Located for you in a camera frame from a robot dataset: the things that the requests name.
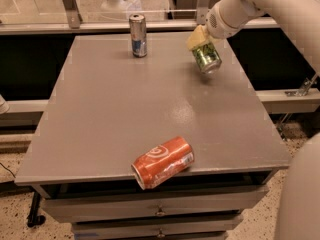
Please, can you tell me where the orange soda can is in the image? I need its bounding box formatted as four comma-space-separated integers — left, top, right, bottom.
131, 136, 195, 190

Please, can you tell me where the white pedestal base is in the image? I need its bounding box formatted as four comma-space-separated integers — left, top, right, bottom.
100, 0, 142, 21

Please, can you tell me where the drawer knob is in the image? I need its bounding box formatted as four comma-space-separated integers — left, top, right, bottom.
155, 205, 166, 217
157, 228, 166, 239

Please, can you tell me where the silver blue energy drink can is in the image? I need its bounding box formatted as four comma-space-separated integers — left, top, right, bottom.
129, 14, 147, 58

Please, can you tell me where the green soda can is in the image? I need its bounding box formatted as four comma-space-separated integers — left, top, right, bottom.
192, 42, 222, 74

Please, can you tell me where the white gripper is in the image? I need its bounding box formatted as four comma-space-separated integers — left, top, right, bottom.
186, 0, 265, 50

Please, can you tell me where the left metal bracket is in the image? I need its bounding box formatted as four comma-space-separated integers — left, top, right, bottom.
62, 0, 82, 29

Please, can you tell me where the black caster leg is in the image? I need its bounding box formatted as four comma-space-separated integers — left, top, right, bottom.
27, 192, 46, 228

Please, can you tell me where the lower drawer knob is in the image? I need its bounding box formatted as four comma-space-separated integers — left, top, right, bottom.
157, 228, 166, 239

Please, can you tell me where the metal bracket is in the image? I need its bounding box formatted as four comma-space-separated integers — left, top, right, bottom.
196, 0, 210, 25
62, 0, 82, 29

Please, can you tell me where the right metal bracket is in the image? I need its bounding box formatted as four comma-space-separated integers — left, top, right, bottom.
196, 0, 210, 25

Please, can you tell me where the metal window rail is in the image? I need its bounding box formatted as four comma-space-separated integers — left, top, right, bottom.
0, 17, 279, 36

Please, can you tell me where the upper drawer knob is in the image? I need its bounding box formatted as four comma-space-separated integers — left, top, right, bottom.
155, 205, 166, 217

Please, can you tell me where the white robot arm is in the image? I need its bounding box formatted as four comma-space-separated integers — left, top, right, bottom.
187, 0, 320, 240

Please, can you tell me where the grey drawer cabinet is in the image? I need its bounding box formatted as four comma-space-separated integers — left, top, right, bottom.
16, 32, 290, 240

